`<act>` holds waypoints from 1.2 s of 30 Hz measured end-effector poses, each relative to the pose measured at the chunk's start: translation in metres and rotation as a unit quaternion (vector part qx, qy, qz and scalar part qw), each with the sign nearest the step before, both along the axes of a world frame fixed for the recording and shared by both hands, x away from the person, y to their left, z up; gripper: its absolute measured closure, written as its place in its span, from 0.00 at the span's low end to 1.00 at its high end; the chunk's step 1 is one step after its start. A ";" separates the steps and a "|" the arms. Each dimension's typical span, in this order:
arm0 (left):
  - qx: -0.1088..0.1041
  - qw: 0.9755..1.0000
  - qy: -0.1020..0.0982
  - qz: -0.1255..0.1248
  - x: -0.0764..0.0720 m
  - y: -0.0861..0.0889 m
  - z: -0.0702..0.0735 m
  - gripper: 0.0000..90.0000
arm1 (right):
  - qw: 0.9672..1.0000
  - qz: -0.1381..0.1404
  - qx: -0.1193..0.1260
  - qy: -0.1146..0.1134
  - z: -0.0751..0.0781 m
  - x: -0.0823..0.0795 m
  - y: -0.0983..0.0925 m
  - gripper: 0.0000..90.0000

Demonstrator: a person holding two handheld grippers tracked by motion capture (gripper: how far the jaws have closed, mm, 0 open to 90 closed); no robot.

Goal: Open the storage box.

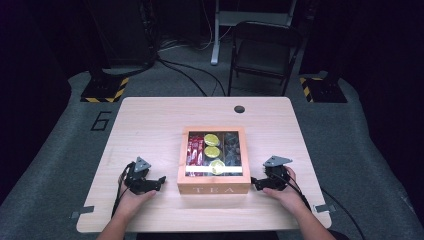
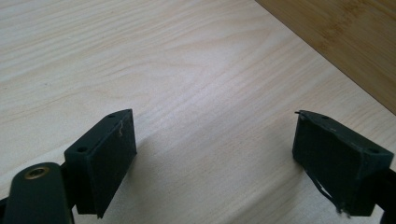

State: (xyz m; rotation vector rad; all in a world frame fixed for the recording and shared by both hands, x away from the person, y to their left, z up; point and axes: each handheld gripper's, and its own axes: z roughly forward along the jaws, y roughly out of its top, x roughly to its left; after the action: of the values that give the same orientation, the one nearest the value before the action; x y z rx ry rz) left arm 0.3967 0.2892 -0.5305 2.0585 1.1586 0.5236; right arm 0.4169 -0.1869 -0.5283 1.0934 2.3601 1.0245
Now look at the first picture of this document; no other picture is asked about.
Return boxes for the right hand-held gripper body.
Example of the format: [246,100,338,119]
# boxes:
[263,155,294,192]

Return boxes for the black floor cable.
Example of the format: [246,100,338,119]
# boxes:
[158,60,208,98]
[157,58,228,97]

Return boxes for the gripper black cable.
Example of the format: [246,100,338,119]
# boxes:
[271,171,368,240]
[110,162,134,218]

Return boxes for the wooden box with glass lid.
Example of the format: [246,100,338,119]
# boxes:
[176,125,252,195]

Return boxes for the person's left hand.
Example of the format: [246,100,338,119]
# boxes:
[114,179,157,218]

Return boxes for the black folding chair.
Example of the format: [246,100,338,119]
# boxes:
[228,20,303,97]

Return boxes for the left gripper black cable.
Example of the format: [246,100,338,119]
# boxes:
[110,162,134,218]

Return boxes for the grey tape strip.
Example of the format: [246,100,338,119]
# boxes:
[313,203,336,214]
[69,205,96,220]

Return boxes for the black yellow striped stand base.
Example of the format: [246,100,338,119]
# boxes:
[80,68,130,104]
[298,71,348,104]

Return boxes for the clear wrapped candies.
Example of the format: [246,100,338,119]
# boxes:
[223,132,242,167]

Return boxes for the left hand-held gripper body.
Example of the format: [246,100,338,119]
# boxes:
[124,156,152,195]

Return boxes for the black equipment case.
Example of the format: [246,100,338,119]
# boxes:
[83,0,158,68]

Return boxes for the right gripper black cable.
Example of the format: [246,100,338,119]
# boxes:
[271,171,368,240]

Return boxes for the person's right hand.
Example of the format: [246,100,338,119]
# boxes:
[263,165,311,218]

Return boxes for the red stick packet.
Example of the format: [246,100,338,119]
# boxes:
[185,132,197,177]
[195,132,205,177]

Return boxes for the white metal desk frame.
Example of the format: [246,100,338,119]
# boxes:
[210,0,298,66]

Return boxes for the white cable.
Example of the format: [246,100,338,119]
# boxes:
[158,0,234,53]

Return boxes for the yellow-green round pod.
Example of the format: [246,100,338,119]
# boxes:
[203,145,222,159]
[203,133,221,147]
[209,159,226,176]

